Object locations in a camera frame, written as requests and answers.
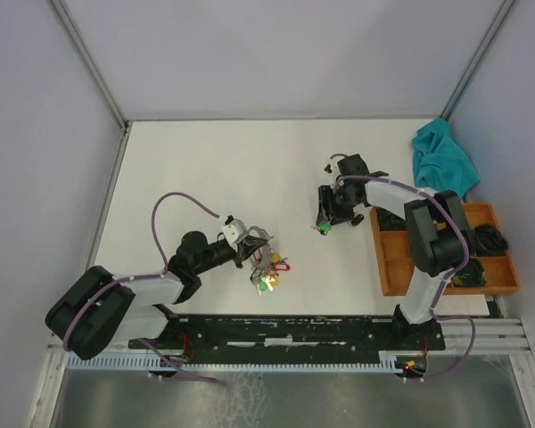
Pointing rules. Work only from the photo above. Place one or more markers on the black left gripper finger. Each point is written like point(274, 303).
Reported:
point(257, 232)
point(254, 249)

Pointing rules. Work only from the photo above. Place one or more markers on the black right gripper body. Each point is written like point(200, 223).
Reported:
point(341, 203)

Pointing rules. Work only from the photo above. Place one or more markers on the metal keyring with coloured keys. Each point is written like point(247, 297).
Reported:
point(265, 274)

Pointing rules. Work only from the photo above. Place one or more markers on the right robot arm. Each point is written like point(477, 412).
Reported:
point(439, 236)

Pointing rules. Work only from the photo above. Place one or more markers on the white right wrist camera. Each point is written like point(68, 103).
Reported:
point(331, 167)

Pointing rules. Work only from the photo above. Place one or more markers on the green key tag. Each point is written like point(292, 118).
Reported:
point(323, 229)

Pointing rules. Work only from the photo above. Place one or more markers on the wooden compartment tray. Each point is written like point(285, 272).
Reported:
point(396, 266)

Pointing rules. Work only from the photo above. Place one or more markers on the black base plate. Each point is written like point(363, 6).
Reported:
point(366, 333)

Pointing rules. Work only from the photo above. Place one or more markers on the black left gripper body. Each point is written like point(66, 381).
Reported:
point(237, 254)

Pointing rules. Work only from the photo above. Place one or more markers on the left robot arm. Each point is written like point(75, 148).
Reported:
point(101, 309)

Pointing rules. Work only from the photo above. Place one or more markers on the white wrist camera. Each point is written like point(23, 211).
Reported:
point(331, 167)
point(234, 230)

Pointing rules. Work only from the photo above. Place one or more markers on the teal cloth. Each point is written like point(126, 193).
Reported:
point(439, 163)

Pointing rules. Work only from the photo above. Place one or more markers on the grey cable duct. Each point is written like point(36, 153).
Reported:
point(388, 363)

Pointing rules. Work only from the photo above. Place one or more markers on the black key fob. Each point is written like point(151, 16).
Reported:
point(356, 220)

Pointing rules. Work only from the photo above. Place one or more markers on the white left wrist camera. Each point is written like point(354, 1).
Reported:
point(234, 230)

